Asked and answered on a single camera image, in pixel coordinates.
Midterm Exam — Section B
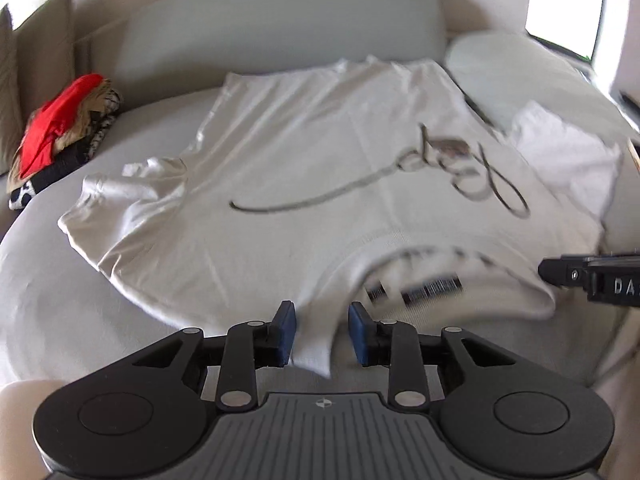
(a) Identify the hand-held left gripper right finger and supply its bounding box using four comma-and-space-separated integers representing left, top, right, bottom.
348, 301, 521, 412

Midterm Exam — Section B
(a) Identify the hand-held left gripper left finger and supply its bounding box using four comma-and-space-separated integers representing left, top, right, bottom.
125, 301, 298, 412

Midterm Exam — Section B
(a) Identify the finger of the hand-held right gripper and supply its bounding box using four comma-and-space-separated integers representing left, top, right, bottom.
538, 256, 591, 291

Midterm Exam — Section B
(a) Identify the white t-shirt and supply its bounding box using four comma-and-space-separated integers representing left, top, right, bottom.
57, 56, 626, 376

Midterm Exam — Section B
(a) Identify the grey sofa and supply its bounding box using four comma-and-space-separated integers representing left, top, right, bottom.
0, 0, 640, 411

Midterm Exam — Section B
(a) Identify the window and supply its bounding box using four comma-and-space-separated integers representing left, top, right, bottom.
525, 0, 608, 63

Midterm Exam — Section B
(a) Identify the black white patterned garment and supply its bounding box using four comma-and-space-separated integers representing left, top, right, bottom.
7, 105, 121, 211

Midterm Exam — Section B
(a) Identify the grey sofa back cushion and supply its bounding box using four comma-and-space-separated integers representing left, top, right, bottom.
114, 0, 447, 111

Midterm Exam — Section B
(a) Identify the red garment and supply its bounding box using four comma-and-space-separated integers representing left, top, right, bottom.
20, 74, 103, 181

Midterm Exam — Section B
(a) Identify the olive throw pillow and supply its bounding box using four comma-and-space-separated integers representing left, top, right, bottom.
12, 0, 77, 121

